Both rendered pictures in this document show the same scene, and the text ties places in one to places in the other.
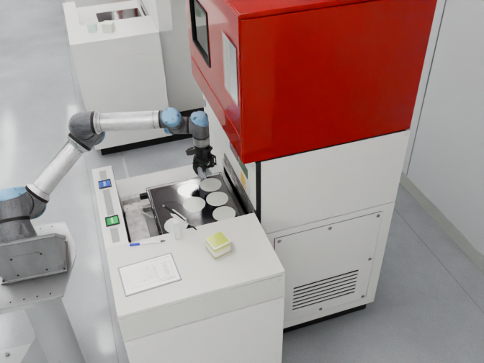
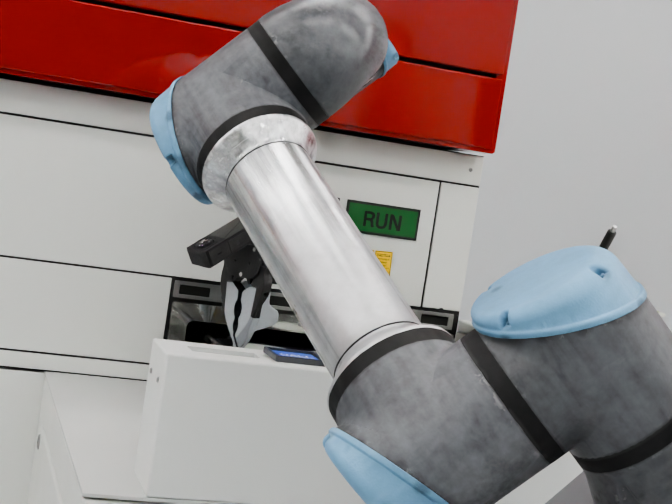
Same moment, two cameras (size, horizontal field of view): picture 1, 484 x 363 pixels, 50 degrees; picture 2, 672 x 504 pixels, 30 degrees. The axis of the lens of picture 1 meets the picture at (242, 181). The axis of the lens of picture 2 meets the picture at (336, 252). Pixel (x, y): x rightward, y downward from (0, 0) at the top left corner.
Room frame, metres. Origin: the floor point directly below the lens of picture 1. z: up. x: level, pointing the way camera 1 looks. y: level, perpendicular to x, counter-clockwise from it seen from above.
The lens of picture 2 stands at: (1.80, 1.89, 1.14)
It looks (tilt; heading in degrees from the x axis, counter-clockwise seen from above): 3 degrees down; 271
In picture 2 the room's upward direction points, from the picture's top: 9 degrees clockwise
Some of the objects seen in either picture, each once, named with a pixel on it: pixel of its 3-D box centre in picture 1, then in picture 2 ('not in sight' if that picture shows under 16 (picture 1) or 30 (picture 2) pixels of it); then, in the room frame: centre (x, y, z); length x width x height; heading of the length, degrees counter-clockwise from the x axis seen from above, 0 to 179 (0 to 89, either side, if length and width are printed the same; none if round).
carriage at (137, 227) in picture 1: (137, 225); not in sight; (1.66, 0.47, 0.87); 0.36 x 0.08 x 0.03; 17
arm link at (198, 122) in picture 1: (199, 124); not in sight; (1.92, 0.18, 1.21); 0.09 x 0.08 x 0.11; 87
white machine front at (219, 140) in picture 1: (227, 148); (206, 249); (2.01, 0.06, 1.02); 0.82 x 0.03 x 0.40; 17
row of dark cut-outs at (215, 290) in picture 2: (238, 181); (317, 305); (1.84, 0.02, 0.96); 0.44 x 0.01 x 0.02; 17
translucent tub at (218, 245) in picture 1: (218, 245); not in sight; (1.40, 0.10, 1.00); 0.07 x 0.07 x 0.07; 32
